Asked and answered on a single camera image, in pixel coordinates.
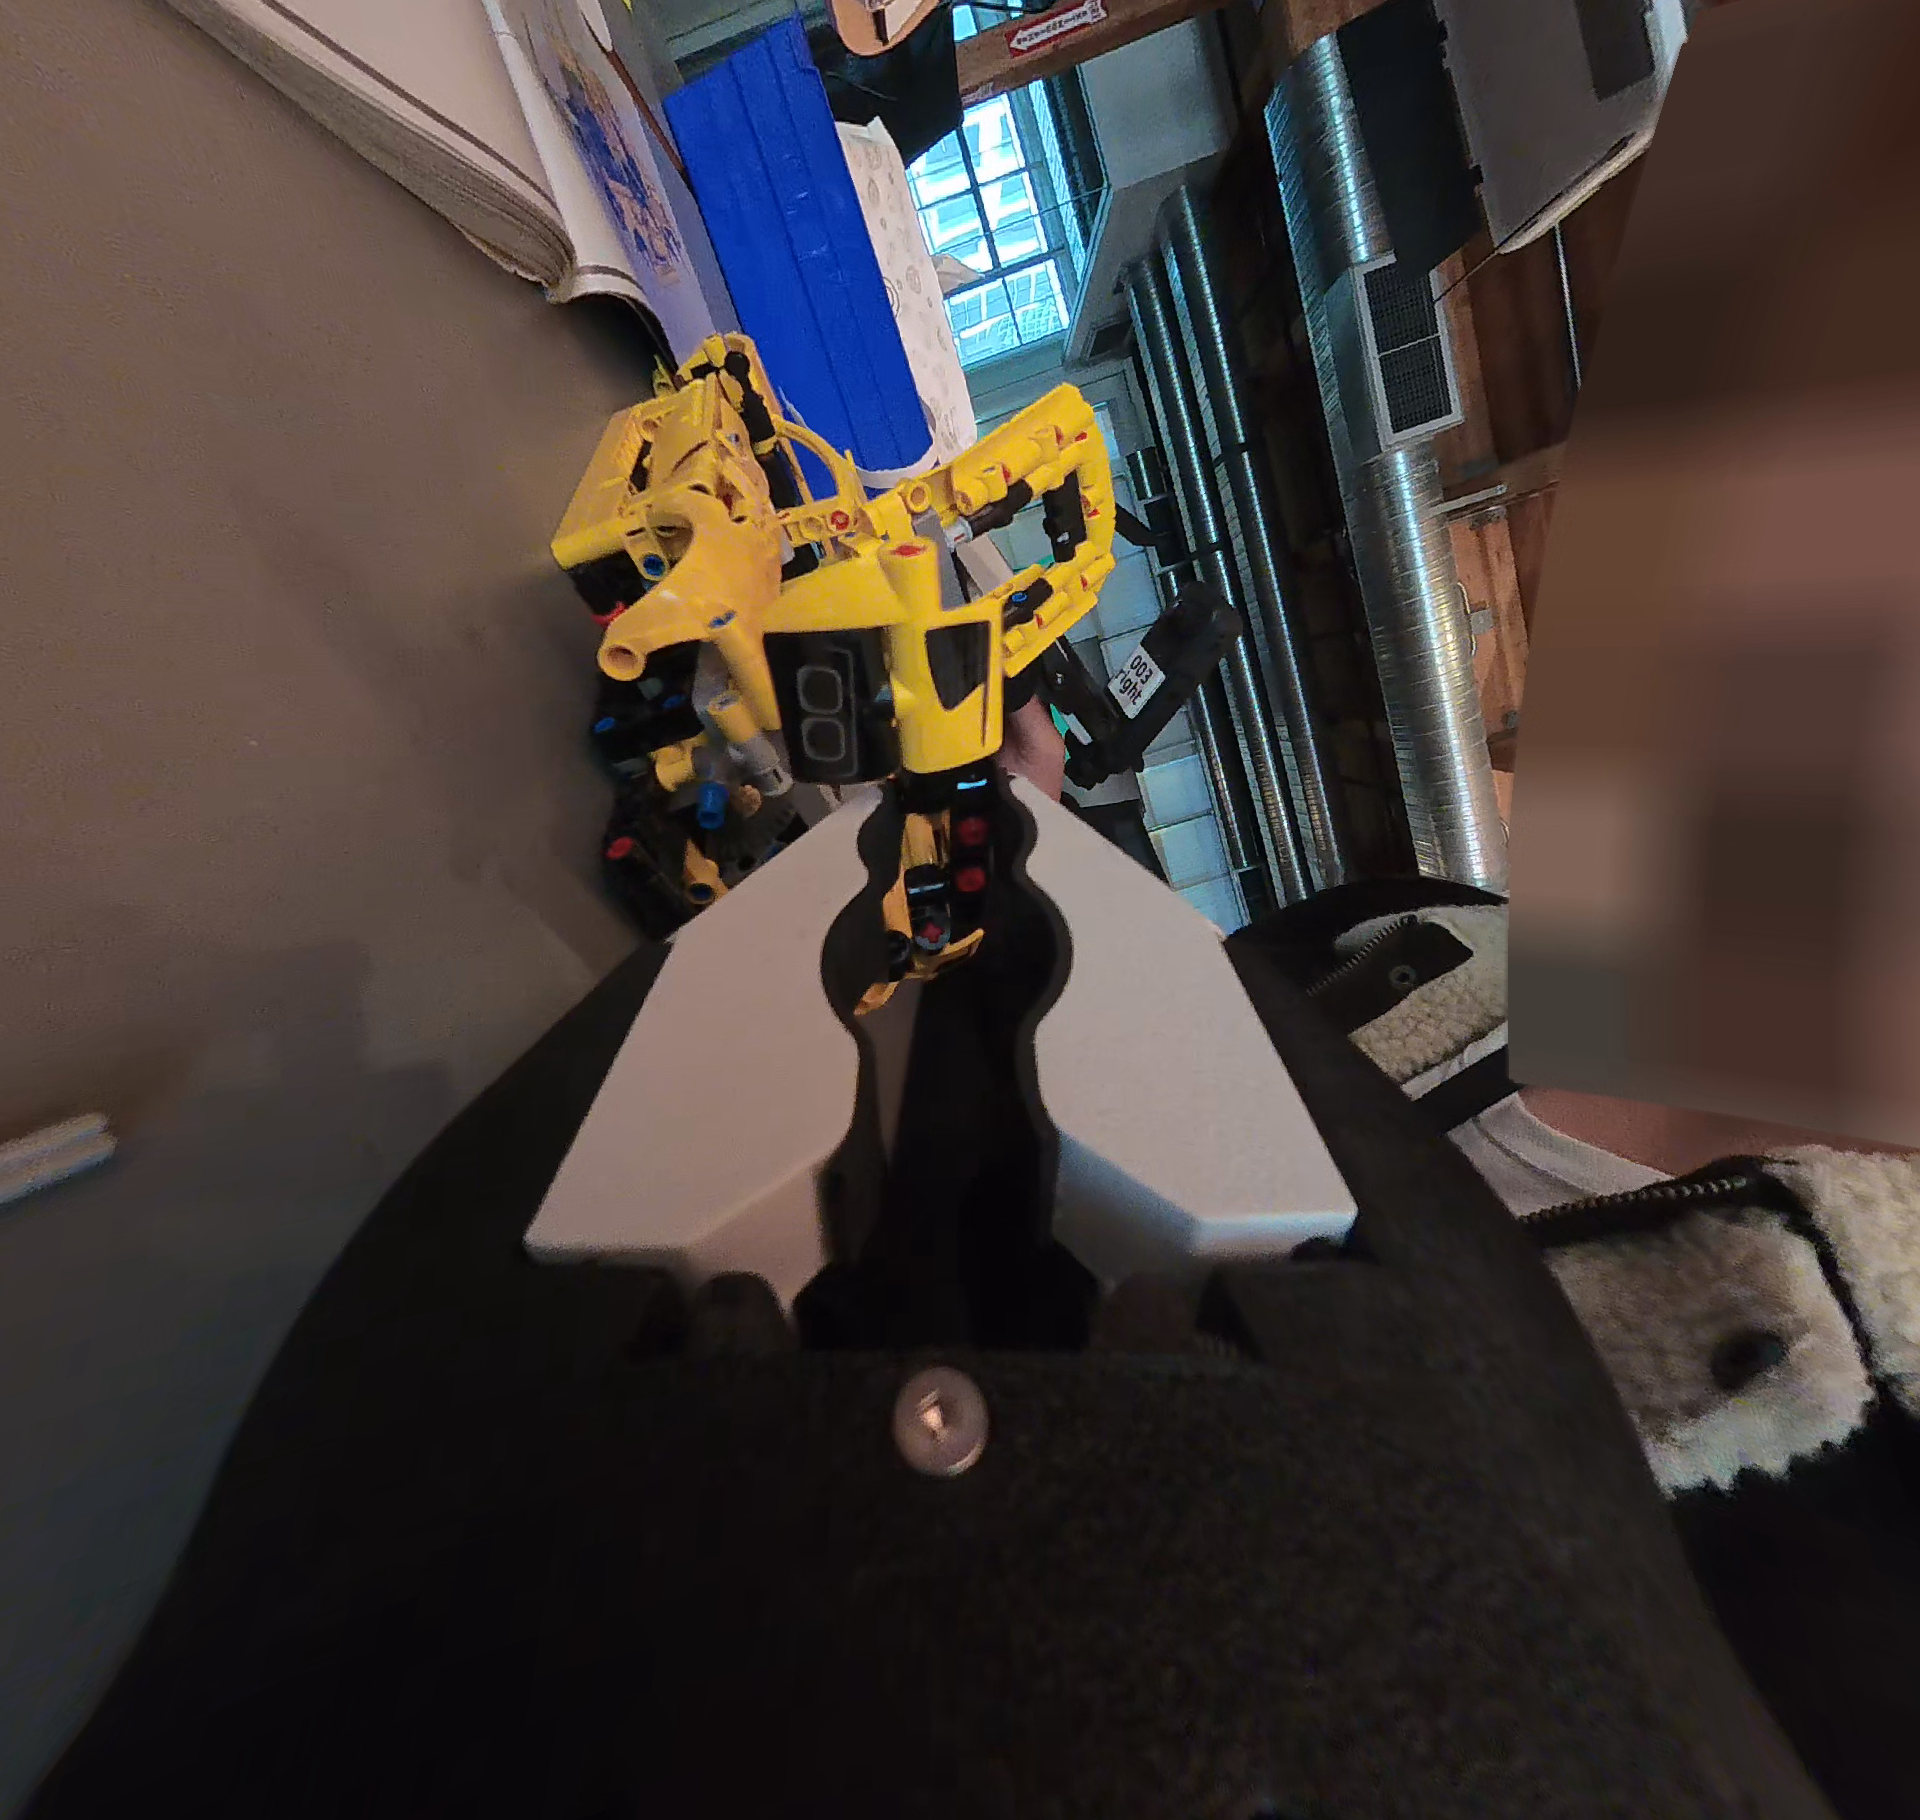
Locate blue plastic bin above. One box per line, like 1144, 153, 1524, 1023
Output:
660, 16, 939, 479

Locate white ceiling appliance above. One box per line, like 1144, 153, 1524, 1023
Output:
1426, 0, 1700, 254

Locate grid window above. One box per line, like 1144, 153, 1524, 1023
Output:
908, 86, 1087, 370

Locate yellow brick car model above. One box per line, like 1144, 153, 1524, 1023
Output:
552, 335, 1120, 937

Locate white patterned paper bag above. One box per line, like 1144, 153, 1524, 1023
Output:
832, 117, 984, 472

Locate wooden ceiling beam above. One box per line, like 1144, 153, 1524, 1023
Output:
951, 0, 1428, 96

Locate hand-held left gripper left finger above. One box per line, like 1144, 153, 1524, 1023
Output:
525, 785, 917, 1313

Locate black fleece-lined jacket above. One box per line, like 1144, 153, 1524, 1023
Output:
1231, 875, 1920, 1820

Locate silver ceiling pipes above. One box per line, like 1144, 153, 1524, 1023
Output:
1117, 184, 1353, 910

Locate white shirt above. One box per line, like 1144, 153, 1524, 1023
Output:
1446, 1093, 1674, 1218

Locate open instruction booklet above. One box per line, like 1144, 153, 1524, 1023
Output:
45, 0, 692, 306

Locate silver spiral duct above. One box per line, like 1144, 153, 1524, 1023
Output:
1266, 35, 1513, 891

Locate grey desk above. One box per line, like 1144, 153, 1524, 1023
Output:
0, 0, 722, 1820

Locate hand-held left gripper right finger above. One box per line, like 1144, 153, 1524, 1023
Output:
998, 778, 1358, 1286

